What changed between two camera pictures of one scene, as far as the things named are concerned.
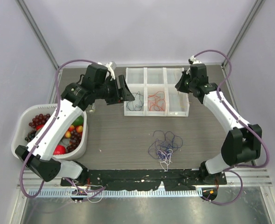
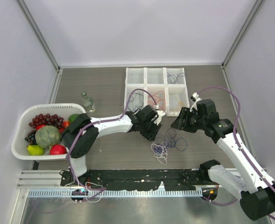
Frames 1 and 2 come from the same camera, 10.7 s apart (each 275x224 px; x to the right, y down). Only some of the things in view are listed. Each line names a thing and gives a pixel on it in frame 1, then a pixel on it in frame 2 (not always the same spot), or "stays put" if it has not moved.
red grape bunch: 39,119 stays put
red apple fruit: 59,150 stays put
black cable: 137,103 stays put
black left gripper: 124,94 to 151,135
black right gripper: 179,86 to 185,113
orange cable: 156,102 stays put
